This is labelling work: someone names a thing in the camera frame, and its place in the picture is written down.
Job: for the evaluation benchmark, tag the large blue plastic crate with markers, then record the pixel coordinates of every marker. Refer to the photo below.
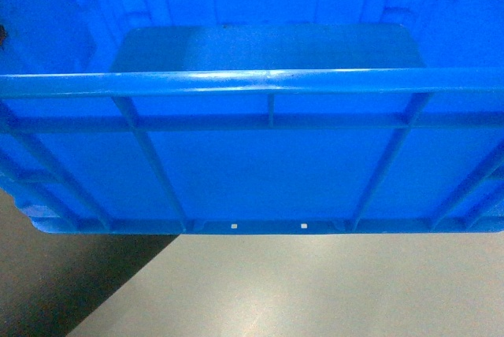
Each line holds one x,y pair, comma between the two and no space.
253,116

